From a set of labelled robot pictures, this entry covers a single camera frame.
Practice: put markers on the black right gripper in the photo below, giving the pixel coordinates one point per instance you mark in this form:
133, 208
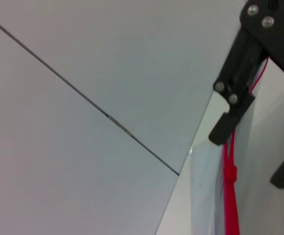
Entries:
274, 29

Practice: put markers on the light blue paper sheets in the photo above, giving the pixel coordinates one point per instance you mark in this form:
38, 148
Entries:
203, 195

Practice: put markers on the clear document bag red zip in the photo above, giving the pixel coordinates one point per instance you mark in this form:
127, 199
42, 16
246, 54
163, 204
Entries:
231, 200

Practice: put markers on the red zip slider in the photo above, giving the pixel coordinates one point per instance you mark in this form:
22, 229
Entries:
233, 173

